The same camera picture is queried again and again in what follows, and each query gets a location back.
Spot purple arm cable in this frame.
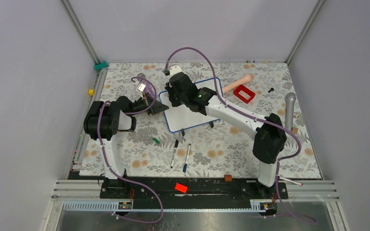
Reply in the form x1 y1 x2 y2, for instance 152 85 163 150
96 76 165 225
163 47 318 226

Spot black whiteboard marker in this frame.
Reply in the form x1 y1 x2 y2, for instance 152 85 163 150
170 140 179 168

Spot teal corner clamp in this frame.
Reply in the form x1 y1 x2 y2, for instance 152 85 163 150
94 61 108 71

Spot purple glitter microphone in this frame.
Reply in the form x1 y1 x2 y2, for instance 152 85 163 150
136 73 156 99

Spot blue whiteboard marker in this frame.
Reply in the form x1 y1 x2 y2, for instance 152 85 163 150
183 144 191 173

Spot green marker cap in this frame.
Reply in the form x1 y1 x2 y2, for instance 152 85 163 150
152 138 160 144

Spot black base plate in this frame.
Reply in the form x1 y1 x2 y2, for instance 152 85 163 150
70 173 289 210

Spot blue framed whiteboard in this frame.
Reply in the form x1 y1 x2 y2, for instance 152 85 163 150
159 90 219 133

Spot wooden small cube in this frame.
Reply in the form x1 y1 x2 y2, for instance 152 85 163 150
291 127 299 135

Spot pink microphone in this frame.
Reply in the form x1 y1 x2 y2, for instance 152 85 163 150
222 73 254 94

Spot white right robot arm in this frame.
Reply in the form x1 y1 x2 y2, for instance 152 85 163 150
159 65 287 198

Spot brown small block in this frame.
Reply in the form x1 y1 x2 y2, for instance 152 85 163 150
224 174 233 182

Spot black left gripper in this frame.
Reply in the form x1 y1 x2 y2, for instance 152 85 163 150
129 92 169 116

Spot red flat card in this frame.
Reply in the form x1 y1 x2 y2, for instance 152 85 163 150
174 183 188 193

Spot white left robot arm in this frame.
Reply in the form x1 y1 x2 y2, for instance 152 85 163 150
83 93 169 198

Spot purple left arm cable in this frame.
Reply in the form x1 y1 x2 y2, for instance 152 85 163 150
96 76 165 225

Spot silver microphone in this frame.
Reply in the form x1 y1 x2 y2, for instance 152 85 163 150
285 92 296 130

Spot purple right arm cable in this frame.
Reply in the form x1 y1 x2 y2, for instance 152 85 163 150
163 47 318 226

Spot red rectangular frame block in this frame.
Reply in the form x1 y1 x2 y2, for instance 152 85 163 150
233 85 256 104

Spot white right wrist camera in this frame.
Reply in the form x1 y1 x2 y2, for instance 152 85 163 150
169 65 183 77

